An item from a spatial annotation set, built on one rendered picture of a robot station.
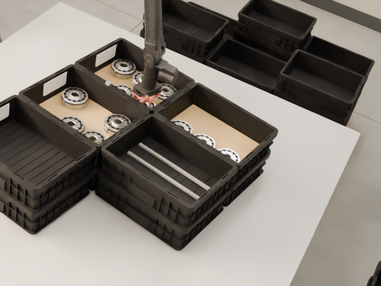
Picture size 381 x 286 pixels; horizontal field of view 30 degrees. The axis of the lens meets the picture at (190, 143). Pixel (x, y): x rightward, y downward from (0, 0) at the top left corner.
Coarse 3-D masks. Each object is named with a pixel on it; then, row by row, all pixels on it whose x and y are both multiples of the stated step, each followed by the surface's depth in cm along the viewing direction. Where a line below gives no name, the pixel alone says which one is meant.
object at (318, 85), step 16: (288, 64) 372; (304, 64) 388; (320, 64) 384; (288, 80) 364; (304, 80) 383; (320, 80) 386; (336, 80) 385; (352, 80) 381; (288, 96) 370; (304, 96) 366; (320, 96) 362; (336, 96) 358; (352, 96) 380; (320, 112) 366; (336, 112) 364
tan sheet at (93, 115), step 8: (56, 96) 278; (40, 104) 272; (48, 104) 273; (56, 104) 274; (88, 104) 278; (96, 104) 279; (56, 112) 271; (64, 112) 271; (72, 112) 272; (80, 112) 273; (88, 112) 274; (96, 112) 275; (104, 112) 276; (88, 120) 271; (96, 120) 272; (88, 128) 267; (96, 128) 268
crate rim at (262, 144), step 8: (192, 88) 282; (208, 88) 284; (176, 96) 276; (168, 104) 272; (232, 104) 279; (248, 112) 278; (168, 120) 264; (272, 128) 273; (192, 136) 260; (272, 136) 269; (208, 144) 258; (264, 144) 265; (216, 152) 256; (256, 152) 261; (232, 160) 254; (248, 160) 258; (240, 168) 255
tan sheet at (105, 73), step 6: (108, 66) 299; (96, 72) 295; (102, 72) 295; (108, 72) 296; (108, 78) 293; (114, 78) 294; (114, 84) 291; (120, 84) 292; (126, 84) 293; (150, 96) 289; (156, 102) 287
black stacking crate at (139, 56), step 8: (120, 48) 301; (128, 48) 299; (120, 56) 304; (128, 56) 301; (136, 56) 298; (80, 64) 282; (88, 64) 287; (104, 64) 298; (136, 64) 300; (144, 64) 298; (176, 80) 291; (184, 80) 288; (176, 88) 293
